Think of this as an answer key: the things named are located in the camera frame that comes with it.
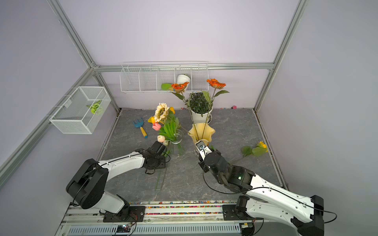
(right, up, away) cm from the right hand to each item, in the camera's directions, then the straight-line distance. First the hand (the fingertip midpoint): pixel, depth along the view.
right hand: (203, 149), depth 71 cm
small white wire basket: (-69, +19, +11) cm, 73 cm away
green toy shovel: (-24, +38, +28) cm, 53 cm away
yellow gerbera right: (+38, -4, +22) cm, 44 cm away
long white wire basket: (-36, +44, +28) cm, 64 cm away
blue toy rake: (-47, +12, +40) cm, 63 cm away
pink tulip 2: (-20, +6, -2) cm, 21 cm away
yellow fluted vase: (-1, +8, +15) cm, 17 cm away
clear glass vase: (-15, 0, +15) cm, 22 cm away
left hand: (-25, -13, +18) cm, 33 cm away
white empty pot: (-12, +41, +22) cm, 49 cm away
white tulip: (-20, -3, +7) cm, 21 cm away
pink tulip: (-23, +11, +1) cm, 26 cm away
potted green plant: (0, +24, +28) cm, 37 cm away
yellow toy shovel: (-26, +15, +4) cm, 30 cm away
